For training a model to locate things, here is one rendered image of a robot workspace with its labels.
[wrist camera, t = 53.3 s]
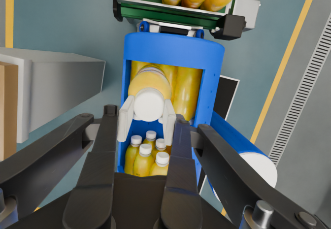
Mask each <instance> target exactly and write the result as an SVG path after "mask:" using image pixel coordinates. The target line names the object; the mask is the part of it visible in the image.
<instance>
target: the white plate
mask: <svg viewBox="0 0 331 229"><path fill-rule="evenodd" d="M240 155H241V156H242V157H243V158H244V159H245V160H246V162H247V163H248V164H249V165H250V166H251V167H252V168H253V169H254V170H255V171H256V172H257V173H258V174H259V175H260V176H261V177H262V178H263V179H264V180H265V181H267V182H268V183H269V184H270V185H271V186H272V187H273V188H274V187H275V185H276V182H277V170H276V167H275V165H274V163H273V162H272V161H271V160H270V159H269V158H268V157H266V156H264V155H262V154H260V153H255V152H245V153H240ZM213 191H214V189H213ZM214 194H215V196H216V198H217V199H218V200H219V198H218V196H217V194H216V193H215V191H214ZM219 201H220V200H219Z"/></svg>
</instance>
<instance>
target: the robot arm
mask: <svg viewBox="0 0 331 229"><path fill-rule="evenodd" d="M134 99H135V96H134V95H129V96H128V98H127V99H126V101H125V103H124V104H123V106H122V107H121V108H119V106H117V105H113V104H107V105H104V106H103V117H102V118H99V119H94V115H93V114H90V113H82V114H78V115H77V116H75V117H73V118H72V119H70V120H68V121H67V122H65V123H64V124H62V125H60V126H59V127H57V128H55V129H54V130H52V131H50V132H49V133H47V134H46V135H44V136H43V137H41V138H39V139H38V140H36V141H34V142H33V143H31V144H29V145H28V146H26V147H25V148H23V149H21V150H20V151H18V152H16V153H15V154H13V155H11V156H10V157H8V158H7V159H5V160H3V161H2V162H0V229H327V228H326V227H325V226H324V224H323V223H322V222H321V221H320V220H318V219H317V218H316V217H315V216H313V215H312V214H311V213H309V212H308V211H306V210H305V209H303V208H302V207H301V206H299V205H298V204H296V203H295V202H293V201H292V200H291V199H289V198H288V197H286V196H285V195H283V194H282V193H280V192H279V191H278V190H276V189H275V188H273V187H272V186H271V185H270V184H269V183H268V182H267V181H265V180H264V179H263V178H262V177H261V176H260V175H259V174H258V173H257V172H256V171H255V170H254V169H253V168H252V167H251V166H250V165H249V164H248V163H247V162H246V160H245V159H244V158H243V157H242V156H241V155H240V154H239V153H238V152H237V151H236V150H234V149H233V148H232V147H231V146H230V145H229V144H228V143H227V142H226V141H225V140H224V139H223V138H222V137H221V136H220V135H219V134H218V133H217V132H216V131H215V130H214V129H213V128H212V127H211V126H210V125H208V124H198V127H197V128H196V127H192V126H190V122H189V121H187V120H185V118H184V116H183V115H181V114H176V113H175V112H174V109H173V106H172V103H171V100H170V99H165V103H164V105H165V107H164V112H163V131H164V143H165V145H169V146H171V145H172V148H171V154H170V158H169V164H168V170H167V175H153V176H144V177H139V176H135V175H131V174H127V173H122V172H115V161H116V144H117V140H118V141H120V142H124V141H126V138H127V135H128V132H129V129H130V126H131V123H132V119H133V111H134V109H133V104H134ZM94 140H95V141H94ZM93 142H94V144H93ZM92 144H93V148H92V151H91V152H88V154H87V156H86V159H85V162H84V164H83V167H82V170H81V173H80V176H79V179H78V181H77V184H76V186H75V187H74V188H73V189H72V190H71V191H69V192H67V193H66V194H64V195H62V196H60V197H59V198H57V199H55V200H54V201H52V202H50V203H48V204H47V205H45V206H43V207H41V208H40V209H38V210H36V209H37V207H38V206H39V205H40V204H41V203H42V202H43V201H44V199H45V198H46V197H47V196H48V195H49V194H50V193H51V191H52V190H53V189H54V188H55V187H56V186H57V184H58V183H59V182H60V181H61V180H62V179H63V178H64V176H65V175H66V174H67V173H68V172H69V171H70V169H71V168H72V167H73V166H74V165H75V164H76V163H77V161H78V160H79V159H80V158H81V157H82V156H83V155H84V153H85V152H86V151H87V150H88V149H89V148H90V147H91V145H92ZM192 147H193V148H194V149H193V151H194V153H195V155H196V157H197V159H198V161H199V163H200V164H201V166H202V168H203V170H204V172H205V174H206V176H207V178H208V179H209V181H210V183H211V185H212V187H213V189H214V191H215V193H216V194H217V196H218V198H219V200H220V202H221V204H222V206H223V208H224V209H225V211H226V213H227V215H228V217H229V219H230V220H231V221H229V220H228V219H227V218H226V217H225V216H224V215H222V214H221V213H220V212H219V211H218V210H216V209H215V208H214V207H213V206H212V205H211V204H209V203H208V202H207V201H206V200H205V199H203V198H202V197H201V196H200V194H199V193H198V185H197V175H196V164H195V159H193V157H192ZM35 210H36V211H35Z"/></svg>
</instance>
